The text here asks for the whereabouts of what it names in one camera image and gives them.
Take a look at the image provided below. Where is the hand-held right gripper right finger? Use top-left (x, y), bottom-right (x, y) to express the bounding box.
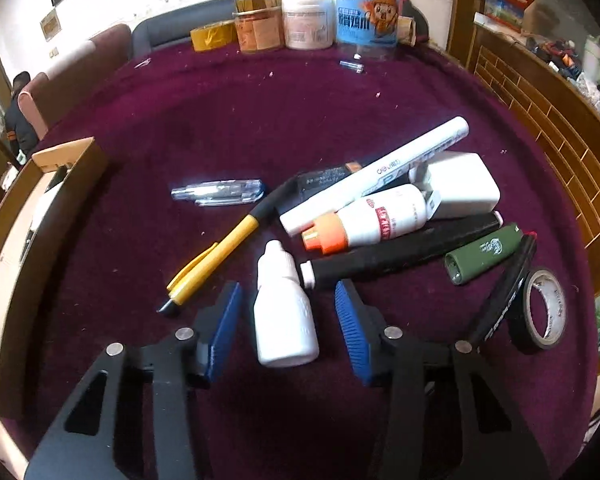
top-left (334, 280), bottom-right (553, 480)

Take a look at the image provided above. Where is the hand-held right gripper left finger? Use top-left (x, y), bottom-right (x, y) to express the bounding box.
top-left (24, 281), bottom-right (244, 480)

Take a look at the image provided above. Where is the small white dropper bottle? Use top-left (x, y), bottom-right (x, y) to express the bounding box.
top-left (251, 240), bottom-right (321, 368)

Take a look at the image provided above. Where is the yellow and black pen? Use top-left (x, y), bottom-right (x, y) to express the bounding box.
top-left (156, 176), bottom-right (301, 317)

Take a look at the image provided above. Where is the white bottle with orange cap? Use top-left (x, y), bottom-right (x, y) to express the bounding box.
top-left (300, 183), bottom-right (431, 256)

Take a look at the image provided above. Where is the clear blue pen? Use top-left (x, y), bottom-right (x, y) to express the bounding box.
top-left (171, 178), bottom-right (267, 207)

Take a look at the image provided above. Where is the dark brown battery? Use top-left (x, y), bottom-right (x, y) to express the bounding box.
top-left (297, 160), bottom-right (366, 206)

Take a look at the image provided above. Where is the white charger block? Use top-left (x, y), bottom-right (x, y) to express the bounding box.
top-left (420, 152), bottom-right (502, 221)

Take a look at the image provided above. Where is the black marker with white ends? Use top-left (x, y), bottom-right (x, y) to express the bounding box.
top-left (300, 211), bottom-right (503, 290)

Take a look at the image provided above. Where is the green lighter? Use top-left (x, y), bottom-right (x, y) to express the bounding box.
top-left (444, 222), bottom-right (523, 286)

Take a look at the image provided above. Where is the black pen with red tip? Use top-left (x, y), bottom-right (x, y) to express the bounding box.
top-left (472, 232), bottom-right (538, 347)

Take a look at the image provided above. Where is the black tape roll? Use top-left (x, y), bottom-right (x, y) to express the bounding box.
top-left (510, 267), bottom-right (568, 354)

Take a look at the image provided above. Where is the purple tablecloth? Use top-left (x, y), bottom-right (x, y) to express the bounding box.
top-left (0, 35), bottom-right (600, 480)

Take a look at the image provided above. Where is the wooden lattice sideboard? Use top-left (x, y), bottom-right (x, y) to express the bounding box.
top-left (447, 0), bottom-right (600, 376)

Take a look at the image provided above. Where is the maroon upholstered chair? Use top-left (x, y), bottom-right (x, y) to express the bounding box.
top-left (17, 23), bottom-right (133, 141)

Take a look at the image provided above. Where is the yellow tape roll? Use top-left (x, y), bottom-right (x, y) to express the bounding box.
top-left (190, 20), bottom-right (238, 53)

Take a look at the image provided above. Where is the clear jar with orange contents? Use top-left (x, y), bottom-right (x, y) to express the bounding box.
top-left (232, 0), bottom-right (286, 54)

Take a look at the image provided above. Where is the grey sofa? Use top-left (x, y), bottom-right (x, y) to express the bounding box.
top-left (131, 2), bottom-right (241, 58)

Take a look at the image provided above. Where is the white plastic jar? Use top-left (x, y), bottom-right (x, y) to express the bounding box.
top-left (281, 0), bottom-right (335, 51)

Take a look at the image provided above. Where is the clear jar with blue label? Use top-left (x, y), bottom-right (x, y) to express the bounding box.
top-left (335, 0), bottom-right (401, 61)

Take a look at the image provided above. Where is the assorted clutter pile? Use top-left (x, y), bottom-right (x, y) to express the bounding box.
top-left (525, 32), bottom-right (600, 131)

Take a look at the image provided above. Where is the colourful cardboard box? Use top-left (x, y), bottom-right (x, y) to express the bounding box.
top-left (474, 0), bottom-right (536, 34)

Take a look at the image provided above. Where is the small wall plaque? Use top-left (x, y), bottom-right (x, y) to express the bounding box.
top-left (40, 8), bottom-right (62, 41)

